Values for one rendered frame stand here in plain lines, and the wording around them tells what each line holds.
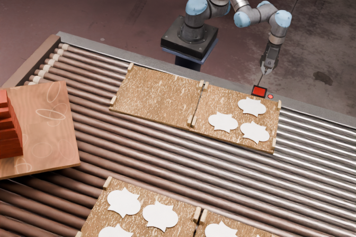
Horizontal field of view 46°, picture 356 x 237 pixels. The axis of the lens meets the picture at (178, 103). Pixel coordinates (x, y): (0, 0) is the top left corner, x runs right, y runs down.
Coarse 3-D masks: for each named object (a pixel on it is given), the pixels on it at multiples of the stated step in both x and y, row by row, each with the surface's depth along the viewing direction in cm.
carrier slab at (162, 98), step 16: (128, 80) 223; (144, 80) 224; (160, 80) 225; (176, 80) 226; (192, 80) 228; (128, 96) 215; (144, 96) 216; (160, 96) 217; (176, 96) 218; (192, 96) 219; (128, 112) 207; (144, 112) 208; (160, 112) 209; (176, 112) 210; (192, 112) 211
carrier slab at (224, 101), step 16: (208, 96) 220; (224, 96) 222; (240, 96) 223; (208, 112) 212; (224, 112) 213; (240, 112) 215; (272, 112) 217; (192, 128) 204; (208, 128) 205; (272, 128) 209; (240, 144) 201
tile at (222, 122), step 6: (222, 114) 211; (210, 120) 207; (216, 120) 208; (222, 120) 208; (228, 120) 209; (234, 120) 209; (216, 126) 205; (222, 126) 205; (228, 126) 206; (234, 126) 206; (228, 132) 203
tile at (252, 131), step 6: (246, 126) 207; (252, 126) 207; (258, 126) 208; (264, 126) 208; (246, 132) 204; (252, 132) 204; (258, 132) 205; (264, 132) 205; (246, 138) 202; (252, 138) 202; (258, 138) 202; (264, 138) 203
